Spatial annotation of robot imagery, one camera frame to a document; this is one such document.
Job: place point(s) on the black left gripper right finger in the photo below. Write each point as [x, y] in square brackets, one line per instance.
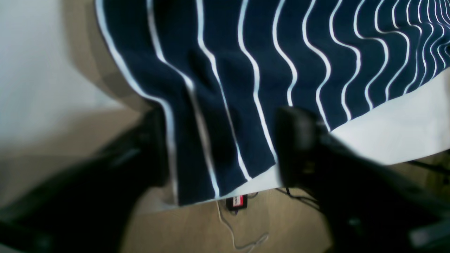
[368, 207]

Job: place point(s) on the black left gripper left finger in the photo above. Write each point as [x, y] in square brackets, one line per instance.
[86, 208]

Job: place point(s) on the navy white striped t-shirt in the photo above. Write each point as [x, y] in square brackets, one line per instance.
[220, 69]

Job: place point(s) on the black red device on floor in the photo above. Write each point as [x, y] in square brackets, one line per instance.
[236, 203]

